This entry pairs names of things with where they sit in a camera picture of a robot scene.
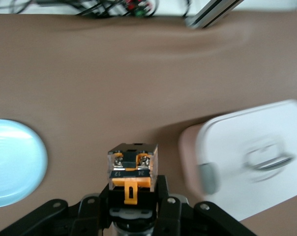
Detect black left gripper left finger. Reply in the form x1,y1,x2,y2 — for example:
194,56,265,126
0,183,110,236

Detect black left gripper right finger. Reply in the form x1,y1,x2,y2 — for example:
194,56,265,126
153,176,259,236

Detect orange black push-button switch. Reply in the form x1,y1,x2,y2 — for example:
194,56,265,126
106,142,159,236

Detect white lidded storage box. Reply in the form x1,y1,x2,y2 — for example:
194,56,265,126
178,99,297,222

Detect light blue round plate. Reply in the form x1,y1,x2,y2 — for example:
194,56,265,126
0,119,49,209

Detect brown table mat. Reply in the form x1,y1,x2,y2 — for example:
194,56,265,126
0,11,297,236

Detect aluminium profile post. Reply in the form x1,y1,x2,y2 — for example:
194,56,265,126
184,0,245,29

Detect black cable bundle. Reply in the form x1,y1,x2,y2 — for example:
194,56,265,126
0,0,188,18

